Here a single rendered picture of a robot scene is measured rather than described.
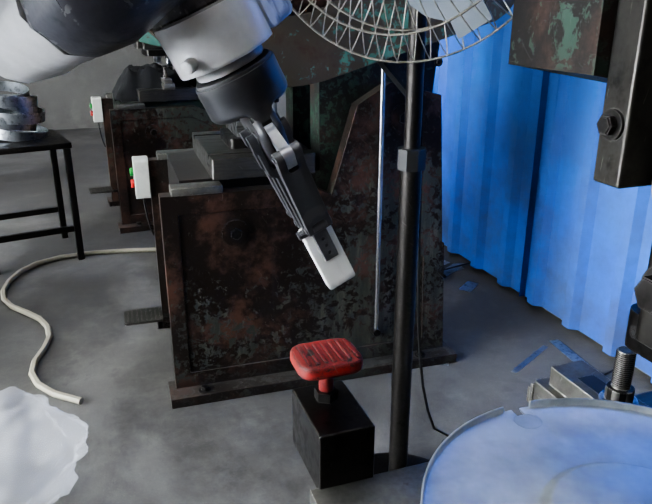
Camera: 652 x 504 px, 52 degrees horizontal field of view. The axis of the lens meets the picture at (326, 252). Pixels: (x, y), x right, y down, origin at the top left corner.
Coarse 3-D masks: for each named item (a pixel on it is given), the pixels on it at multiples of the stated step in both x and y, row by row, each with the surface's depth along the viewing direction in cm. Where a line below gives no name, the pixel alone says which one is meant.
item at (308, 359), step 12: (300, 348) 71; (312, 348) 71; (324, 348) 71; (336, 348) 71; (348, 348) 71; (300, 360) 69; (312, 360) 69; (324, 360) 69; (336, 360) 69; (348, 360) 69; (360, 360) 69; (300, 372) 68; (312, 372) 67; (324, 372) 68; (336, 372) 68; (348, 372) 69; (324, 384) 71
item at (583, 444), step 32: (480, 416) 55; (512, 416) 56; (544, 416) 56; (576, 416) 56; (608, 416) 56; (640, 416) 56; (448, 448) 52; (480, 448) 52; (512, 448) 52; (544, 448) 52; (576, 448) 52; (608, 448) 52; (640, 448) 52; (448, 480) 48; (480, 480) 48; (512, 480) 48; (544, 480) 48; (576, 480) 47; (608, 480) 47; (640, 480) 47
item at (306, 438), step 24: (336, 384) 75; (312, 408) 70; (336, 408) 70; (360, 408) 70; (312, 432) 68; (336, 432) 66; (360, 432) 67; (312, 456) 69; (336, 456) 67; (360, 456) 68; (336, 480) 68
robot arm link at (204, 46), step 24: (240, 0) 53; (264, 0) 57; (288, 0) 61; (192, 24) 52; (216, 24) 52; (240, 24) 53; (264, 24) 55; (168, 48) 54; (192, 48) 53; (216, 48) 53; (240, 48) 53; (192, 72) 53; (216, 72) 55
